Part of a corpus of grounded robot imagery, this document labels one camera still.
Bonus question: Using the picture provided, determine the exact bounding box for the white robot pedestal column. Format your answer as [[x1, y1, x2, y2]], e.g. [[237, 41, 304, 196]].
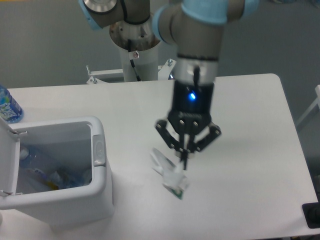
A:
[[109, 14, 161, 82]]

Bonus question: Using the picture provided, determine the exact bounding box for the clear crushed plastic bottle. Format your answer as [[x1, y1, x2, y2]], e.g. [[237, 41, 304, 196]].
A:
[[19, 145, 80, 192]]

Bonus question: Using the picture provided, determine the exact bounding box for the white plastic trash can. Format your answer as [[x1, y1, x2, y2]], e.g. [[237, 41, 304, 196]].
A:
[[0, 116, 114, 225]]

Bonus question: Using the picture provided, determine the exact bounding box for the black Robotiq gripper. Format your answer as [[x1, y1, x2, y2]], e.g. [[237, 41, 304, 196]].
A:
[[155, 80, 222, 170]]

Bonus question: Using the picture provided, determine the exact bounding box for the black device at table edge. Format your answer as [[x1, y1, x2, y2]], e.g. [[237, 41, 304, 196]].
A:
[[302, 202, 320, 229]]

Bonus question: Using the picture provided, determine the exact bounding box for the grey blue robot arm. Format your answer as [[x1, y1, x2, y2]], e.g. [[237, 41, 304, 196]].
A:
[[79, 0, 259, 164]]

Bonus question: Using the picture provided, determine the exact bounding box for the white paper trash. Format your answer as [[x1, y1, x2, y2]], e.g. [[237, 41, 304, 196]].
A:
[[150, 148, 190, 200]]

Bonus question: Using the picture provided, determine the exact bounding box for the white pedestal base bracket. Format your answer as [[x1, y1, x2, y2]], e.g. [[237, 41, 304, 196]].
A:
[[86, 58, 177, 85]]

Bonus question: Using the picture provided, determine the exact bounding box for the white frame at right edge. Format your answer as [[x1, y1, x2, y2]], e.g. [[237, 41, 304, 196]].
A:
[[295, 85, 320, 132]]

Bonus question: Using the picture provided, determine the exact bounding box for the blue labelled water bottle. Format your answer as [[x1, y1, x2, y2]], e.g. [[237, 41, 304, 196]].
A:
[[0, 85, 24, 124]]

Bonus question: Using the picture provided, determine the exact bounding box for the black pedestal cable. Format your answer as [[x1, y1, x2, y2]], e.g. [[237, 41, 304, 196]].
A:
[[126, 38, 142, 82]]

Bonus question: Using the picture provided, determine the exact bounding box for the trash inside the can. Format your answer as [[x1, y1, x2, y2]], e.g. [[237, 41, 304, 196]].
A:
[[34, 168, 92, 191]]

